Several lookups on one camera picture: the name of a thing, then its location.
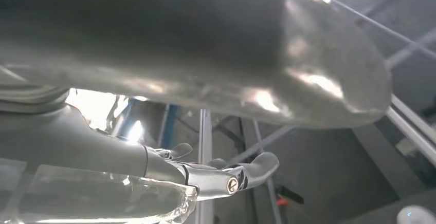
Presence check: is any small pale bottle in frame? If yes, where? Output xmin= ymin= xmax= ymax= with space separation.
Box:
xmin=396 ymin=205 xmax=436 ymax=224

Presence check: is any stainless steel table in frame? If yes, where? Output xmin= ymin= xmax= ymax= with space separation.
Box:
xmin=385 ymin=93 xmax=436 ymax=169

